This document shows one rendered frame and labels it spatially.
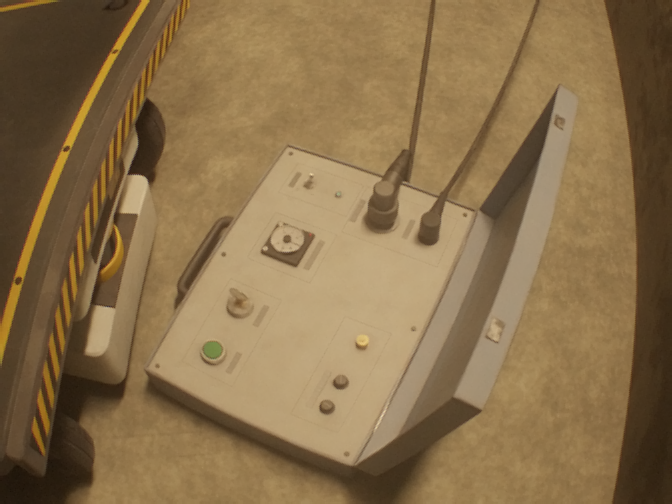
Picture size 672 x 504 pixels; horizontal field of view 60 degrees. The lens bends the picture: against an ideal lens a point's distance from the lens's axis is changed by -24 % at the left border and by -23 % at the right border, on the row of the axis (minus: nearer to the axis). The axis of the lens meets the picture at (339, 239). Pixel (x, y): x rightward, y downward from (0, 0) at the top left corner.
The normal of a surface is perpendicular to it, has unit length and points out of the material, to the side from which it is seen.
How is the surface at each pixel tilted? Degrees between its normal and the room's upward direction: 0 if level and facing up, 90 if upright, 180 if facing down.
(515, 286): 15
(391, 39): 0
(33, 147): 0
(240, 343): 0
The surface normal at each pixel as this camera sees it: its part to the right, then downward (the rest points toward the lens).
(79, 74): 0.00, -0.59
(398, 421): 0.23, -0.49
